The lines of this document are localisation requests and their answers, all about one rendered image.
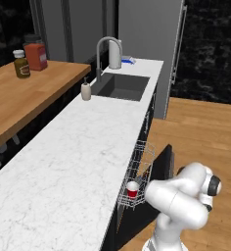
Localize blue sponge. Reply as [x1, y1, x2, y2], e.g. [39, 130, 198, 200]
[120, 56, 137, 66]

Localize grey tall cabinet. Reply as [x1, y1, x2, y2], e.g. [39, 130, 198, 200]
[28, 0, 119, 65]

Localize wooden table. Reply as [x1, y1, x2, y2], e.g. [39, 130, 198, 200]
[0, 60, 92, 155]

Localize red cup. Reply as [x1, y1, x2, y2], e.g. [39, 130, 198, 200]
[125, 181, 141, 200]

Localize grey sink basin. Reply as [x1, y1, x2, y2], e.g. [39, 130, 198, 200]
[90, 72, 152, 103]

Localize white soap dispenser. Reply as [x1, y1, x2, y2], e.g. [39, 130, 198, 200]
[80, 76, 92, 102]

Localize black dishwasher door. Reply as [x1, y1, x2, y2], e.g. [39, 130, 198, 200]
[115, 143, 174, 251]

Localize grey sink tap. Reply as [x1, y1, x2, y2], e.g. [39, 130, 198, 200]
[95, 35, 123, 83]

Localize wire dishwasher rack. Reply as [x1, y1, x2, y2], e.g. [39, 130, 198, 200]
[116, 139, 157, 211]

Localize grey fridge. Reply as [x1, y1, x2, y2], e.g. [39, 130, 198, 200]
[117, 0, 188, 120]

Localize olive bottle with white cap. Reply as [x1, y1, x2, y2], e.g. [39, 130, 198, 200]
[12, 49, 31, 79]

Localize white paper towel roll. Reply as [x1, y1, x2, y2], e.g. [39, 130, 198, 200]
[108, 39, 123, 71]

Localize red jar with dark lid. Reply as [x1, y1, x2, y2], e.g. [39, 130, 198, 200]
[23, 33, 49, 72]

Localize black counter cupboards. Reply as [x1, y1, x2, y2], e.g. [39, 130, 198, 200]
[99, 83, 159, 251]

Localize fridge door handle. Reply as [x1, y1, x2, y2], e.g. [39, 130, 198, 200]
[170, 4, 188, 86]

